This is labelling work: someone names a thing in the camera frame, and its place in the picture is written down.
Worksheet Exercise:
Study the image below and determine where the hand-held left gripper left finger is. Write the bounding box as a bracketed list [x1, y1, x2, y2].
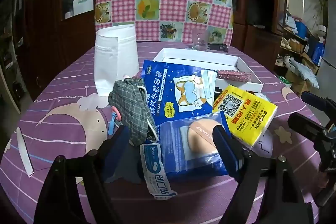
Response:
[34, 125, 132, 224]

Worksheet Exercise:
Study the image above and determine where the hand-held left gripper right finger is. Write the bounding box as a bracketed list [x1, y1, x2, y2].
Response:
[212, 125, 313, 224]

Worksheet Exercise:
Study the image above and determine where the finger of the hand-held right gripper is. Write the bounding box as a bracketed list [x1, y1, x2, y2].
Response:
[301, 91, 336, 119]
[287, 112, 336, 151]

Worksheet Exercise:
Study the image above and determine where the green plaid cloth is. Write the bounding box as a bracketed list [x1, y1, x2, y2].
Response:
[108, 77, 158, 147]

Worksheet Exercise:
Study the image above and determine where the blue powder puff packet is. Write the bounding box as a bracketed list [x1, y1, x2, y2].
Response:
[159, 112, 233, 180]

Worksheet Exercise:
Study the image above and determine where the white blue bandage packet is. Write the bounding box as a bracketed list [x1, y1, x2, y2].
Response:
[139, 144, 177, 201]

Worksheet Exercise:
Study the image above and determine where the yellow tissue pack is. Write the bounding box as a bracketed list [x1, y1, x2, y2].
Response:
[212, 84, 278, 148]

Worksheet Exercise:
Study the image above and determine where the blue eye mask packet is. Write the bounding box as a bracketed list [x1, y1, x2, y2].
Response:
[141, 59, 218, 126]

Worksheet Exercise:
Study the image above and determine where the white cardboard box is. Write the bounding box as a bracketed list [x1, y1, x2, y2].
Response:
[152, 48, 264, 94]

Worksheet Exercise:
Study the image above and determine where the pink and blue clip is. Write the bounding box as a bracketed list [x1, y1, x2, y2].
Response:
[108, 105, 122, 135]

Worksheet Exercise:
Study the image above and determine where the white fluffy item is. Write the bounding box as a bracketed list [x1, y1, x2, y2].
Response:
[253, 92, 271, 102]

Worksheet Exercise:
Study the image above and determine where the white paper bag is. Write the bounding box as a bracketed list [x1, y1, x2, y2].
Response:
[94, 25, 139, 97]

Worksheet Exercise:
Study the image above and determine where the brown wooden cabinet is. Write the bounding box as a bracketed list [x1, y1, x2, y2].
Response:
[228, 0, 289, 67]

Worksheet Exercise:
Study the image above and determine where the black plastic clip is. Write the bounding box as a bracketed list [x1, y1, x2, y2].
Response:
[207, 43, 228, 52]

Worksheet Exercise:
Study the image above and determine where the clear glass cup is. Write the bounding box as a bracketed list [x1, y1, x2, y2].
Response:
[191, 28, 210, 52]

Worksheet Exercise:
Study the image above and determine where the dark wooden cabinet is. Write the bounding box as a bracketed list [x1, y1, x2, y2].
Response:
[0, 0, 101, 109]

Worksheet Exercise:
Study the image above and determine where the white carton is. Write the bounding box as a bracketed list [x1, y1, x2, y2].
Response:
[72, 0, 94, 16]

